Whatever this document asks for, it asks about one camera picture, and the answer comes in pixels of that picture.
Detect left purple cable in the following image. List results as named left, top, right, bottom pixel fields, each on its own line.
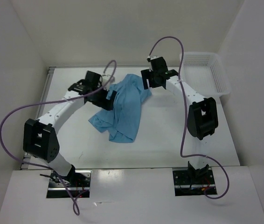
left=0, top=59, right=117, bottom=216

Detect white plastic basket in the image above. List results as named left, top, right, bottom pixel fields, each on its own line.
left=180, top=52, right=231, bottom=98

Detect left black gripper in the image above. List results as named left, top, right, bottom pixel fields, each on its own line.
left=89, top=84, right=116, bottom=111

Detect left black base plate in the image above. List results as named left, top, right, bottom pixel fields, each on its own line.
left=42, top=170, right=92, bottom=198

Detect purple cable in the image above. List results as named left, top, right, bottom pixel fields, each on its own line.
left=0, top=59, right=117, bottom=216
left=148, top=35, right=230, bottom=199

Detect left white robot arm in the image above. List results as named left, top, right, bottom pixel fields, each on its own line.
left=23, top=71, right=117, bottom=187

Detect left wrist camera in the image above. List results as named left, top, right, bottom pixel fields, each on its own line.
left=100, top=74, right=112, bottom=86

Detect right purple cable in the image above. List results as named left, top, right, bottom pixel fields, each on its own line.
left=148, top=35, right=230, bottom=199

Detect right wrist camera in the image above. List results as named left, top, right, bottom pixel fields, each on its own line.
left=146, top=56, right=159, bottom=62

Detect aluminium table edge rail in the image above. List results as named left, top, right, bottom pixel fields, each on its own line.
left=21, top=67, right=56, bottom=170

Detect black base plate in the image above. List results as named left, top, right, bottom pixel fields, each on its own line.
left=42, top=170, right=92, bottom=198
left=172, top=168, right=217, bottom=196

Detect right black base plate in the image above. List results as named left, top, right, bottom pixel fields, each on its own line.
left=172, top=168, right=217, bottom=196

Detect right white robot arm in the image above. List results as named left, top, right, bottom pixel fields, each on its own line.
left=141, top=56, right=218, bottom=184

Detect light blue shorts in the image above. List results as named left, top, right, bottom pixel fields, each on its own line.
left=89, top=74, right=152, bottom=143

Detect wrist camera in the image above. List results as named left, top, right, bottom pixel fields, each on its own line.
left=100, top=74, right=112, bottom=86
left=146, top=56, right=159, bottom=62

